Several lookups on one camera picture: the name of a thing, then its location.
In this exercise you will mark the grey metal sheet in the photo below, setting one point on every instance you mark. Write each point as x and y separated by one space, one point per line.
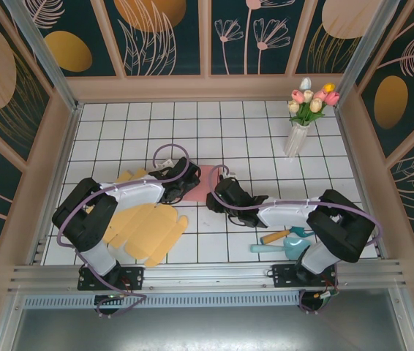
207 329

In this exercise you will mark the aluminium table edge rail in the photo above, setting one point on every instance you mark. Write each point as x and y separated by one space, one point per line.
60 183
362 183

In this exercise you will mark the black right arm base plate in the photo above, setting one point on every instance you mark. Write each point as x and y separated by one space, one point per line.
284 276

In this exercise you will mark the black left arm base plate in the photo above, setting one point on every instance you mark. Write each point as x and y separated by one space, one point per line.
135 278

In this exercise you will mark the white ribbed vase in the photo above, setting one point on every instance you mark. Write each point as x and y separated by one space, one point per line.
296 140

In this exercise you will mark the pink paper box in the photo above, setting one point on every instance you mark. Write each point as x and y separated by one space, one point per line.
201 190

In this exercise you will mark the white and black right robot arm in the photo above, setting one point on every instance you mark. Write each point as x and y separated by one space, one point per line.
287 215

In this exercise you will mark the aluminium frame post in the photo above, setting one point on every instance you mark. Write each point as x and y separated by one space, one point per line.
368 51
42 51

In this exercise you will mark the artificial tulip bouquet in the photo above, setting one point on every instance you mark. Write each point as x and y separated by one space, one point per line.
311 104

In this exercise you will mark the teal garden trowel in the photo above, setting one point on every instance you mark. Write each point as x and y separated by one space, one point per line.
291 246

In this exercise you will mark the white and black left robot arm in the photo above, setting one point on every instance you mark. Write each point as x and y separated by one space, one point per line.
137 194

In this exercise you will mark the yellow paper box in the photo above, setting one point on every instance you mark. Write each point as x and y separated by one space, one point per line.
148 226

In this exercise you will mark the aluminium mounting rail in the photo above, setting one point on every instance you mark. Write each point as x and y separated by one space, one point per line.
199 278

